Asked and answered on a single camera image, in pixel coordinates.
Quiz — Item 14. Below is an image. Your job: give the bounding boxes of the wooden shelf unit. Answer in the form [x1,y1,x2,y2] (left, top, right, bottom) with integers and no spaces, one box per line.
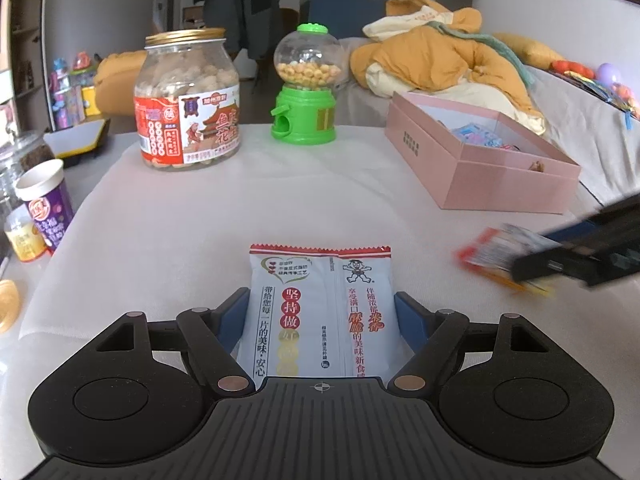
[0,0,52,136]

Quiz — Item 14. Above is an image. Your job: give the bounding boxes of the yellow pillow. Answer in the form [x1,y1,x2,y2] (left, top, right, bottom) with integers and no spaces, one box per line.
[492,32,566,69]

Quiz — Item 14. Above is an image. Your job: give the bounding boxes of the gold-lidded peanut jar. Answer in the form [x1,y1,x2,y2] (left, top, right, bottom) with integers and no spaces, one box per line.
[133,27,243,172]

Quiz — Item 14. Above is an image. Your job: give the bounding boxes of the yellow round lid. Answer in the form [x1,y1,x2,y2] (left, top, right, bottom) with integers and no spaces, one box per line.
[0,280,22,334]

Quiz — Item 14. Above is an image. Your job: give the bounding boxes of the small yellow cup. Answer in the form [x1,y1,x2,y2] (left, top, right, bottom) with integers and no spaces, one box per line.
[4,207,49,264]

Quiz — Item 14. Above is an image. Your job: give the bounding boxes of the green gumball candy dispenser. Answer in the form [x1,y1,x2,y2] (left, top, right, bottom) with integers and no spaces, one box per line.
[270,22,346,144]

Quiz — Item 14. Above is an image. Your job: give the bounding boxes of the red plush toy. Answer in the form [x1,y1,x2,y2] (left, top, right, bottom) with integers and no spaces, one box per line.
[550,60,599,81]

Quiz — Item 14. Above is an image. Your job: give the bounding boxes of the purple plastic ball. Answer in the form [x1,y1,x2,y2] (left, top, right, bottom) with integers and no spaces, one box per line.
[595,62,627,89]

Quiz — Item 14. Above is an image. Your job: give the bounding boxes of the pink cardboard box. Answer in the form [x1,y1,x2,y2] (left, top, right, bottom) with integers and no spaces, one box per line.
[384,91,582,211]

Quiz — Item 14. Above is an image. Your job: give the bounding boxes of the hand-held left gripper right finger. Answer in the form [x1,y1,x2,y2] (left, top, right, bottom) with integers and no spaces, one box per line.
[392,290,546,394]

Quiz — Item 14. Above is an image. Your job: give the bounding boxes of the clear glass jar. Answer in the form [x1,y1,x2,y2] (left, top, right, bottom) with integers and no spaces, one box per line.
[0,130,56,211]

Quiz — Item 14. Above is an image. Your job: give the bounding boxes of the light blue pink snack packet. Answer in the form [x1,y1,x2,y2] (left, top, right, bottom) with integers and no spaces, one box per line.
[451,122,507,150]

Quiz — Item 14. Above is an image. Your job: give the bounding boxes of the black and yellow tray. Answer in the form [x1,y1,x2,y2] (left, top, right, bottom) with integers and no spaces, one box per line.
[44,117,112,159]

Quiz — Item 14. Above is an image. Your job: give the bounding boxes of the pile of colourful toy packets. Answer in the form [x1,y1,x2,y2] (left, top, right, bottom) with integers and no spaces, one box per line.
[565,70,640,122]

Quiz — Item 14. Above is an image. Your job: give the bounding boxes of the red orange snack packet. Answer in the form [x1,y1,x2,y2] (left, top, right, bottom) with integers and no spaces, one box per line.
[456,224,557,295]

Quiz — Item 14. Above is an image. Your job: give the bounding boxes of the dark grey hanging jacket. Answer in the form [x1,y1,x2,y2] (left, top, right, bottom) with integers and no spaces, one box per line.
[195,0,274,61]

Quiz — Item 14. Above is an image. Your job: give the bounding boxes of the orange and cream quilt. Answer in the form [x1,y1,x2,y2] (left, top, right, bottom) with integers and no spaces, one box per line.
[349,0,549,136]

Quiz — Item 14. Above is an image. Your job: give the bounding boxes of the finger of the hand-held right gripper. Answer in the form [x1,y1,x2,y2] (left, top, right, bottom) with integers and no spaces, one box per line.
[541,216,602,245]
[514,246,606,284]

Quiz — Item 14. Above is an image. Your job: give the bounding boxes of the yellow armchair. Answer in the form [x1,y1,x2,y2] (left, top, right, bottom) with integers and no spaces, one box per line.
[94,51,151,117]

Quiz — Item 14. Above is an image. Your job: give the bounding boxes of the group of colourful toys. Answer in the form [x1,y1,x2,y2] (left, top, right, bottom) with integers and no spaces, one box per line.
[50,51,102,129]

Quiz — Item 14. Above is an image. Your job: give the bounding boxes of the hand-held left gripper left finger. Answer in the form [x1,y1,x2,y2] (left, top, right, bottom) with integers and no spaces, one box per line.
[92,287,254,394]

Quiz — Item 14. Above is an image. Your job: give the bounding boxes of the purple paper cup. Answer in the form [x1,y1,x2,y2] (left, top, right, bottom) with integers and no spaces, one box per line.
[15,159,76,255]

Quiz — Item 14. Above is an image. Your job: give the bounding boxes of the white red-edged snack packet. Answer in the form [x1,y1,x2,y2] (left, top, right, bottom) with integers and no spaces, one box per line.
[235,243,414,379]

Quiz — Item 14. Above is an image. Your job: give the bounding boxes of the teal cloth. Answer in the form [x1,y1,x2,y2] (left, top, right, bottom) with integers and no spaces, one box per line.
[430,20,537,87]

